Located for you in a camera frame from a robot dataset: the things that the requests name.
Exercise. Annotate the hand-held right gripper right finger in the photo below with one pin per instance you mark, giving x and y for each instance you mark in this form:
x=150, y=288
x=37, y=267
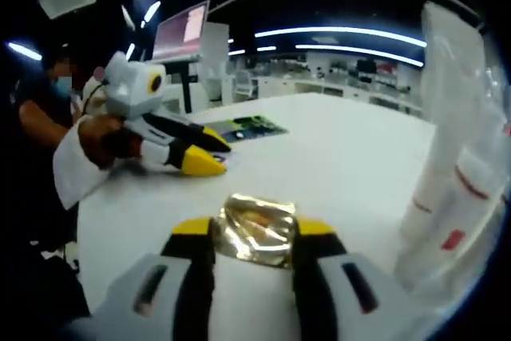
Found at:
x=331, y=277

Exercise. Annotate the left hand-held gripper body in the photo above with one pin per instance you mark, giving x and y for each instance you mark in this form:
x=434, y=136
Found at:
x=131, y=93

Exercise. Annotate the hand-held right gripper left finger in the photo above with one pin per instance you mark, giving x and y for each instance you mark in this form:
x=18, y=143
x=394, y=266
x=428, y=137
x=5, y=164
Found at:
x=175, y=265

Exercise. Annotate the gold skincare sachet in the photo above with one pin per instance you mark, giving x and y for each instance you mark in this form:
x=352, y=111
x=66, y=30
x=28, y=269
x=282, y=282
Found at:
x=255, y=237

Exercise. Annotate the white skincare bottle red label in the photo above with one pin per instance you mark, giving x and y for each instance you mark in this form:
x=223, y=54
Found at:
x=467, y=213

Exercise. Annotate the tall white skincare tube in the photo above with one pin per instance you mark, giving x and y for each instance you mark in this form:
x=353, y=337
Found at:
x=439, y=117

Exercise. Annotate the person's left hand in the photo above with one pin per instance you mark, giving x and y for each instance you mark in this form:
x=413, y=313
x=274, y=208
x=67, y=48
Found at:
x=108, y=141

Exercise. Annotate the computer monitor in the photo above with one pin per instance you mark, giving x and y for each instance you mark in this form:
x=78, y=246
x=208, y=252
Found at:
x=179, y=37

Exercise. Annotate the grey office chair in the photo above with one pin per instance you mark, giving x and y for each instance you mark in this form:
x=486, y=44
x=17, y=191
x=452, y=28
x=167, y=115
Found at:
x=244, y=85

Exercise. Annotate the white tall cabinet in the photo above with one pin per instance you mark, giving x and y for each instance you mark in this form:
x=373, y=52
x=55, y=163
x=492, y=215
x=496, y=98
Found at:
x=215, y=61

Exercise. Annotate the white lab counter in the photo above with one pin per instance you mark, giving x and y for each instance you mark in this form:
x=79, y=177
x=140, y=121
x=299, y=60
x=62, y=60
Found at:
x=339, y=91

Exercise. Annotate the ceiling light strip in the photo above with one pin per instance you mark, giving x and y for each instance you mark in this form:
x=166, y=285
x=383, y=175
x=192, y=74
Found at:
x=339, y=31
x=359, y=51

